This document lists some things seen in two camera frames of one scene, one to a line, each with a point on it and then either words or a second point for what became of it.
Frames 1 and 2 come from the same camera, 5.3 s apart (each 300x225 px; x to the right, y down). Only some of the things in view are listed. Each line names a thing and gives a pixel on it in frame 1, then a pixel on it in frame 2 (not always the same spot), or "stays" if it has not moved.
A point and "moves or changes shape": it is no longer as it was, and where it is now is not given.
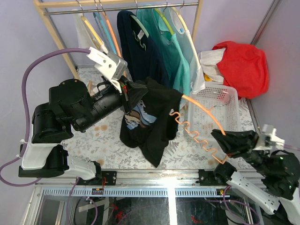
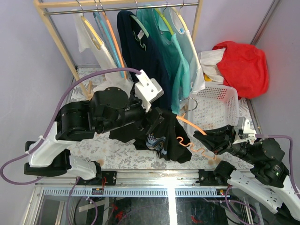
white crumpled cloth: [208, 59] stays
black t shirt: [153, 121] moves or changes shape
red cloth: [244, 67] stays
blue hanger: [102, 29] stays
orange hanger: [210, 110] -> [181, 116]
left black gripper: [131, 93] -> [148, 123]
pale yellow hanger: [96, 39] stays
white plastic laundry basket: [225, 100] stays
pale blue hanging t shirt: [188, 48] stays
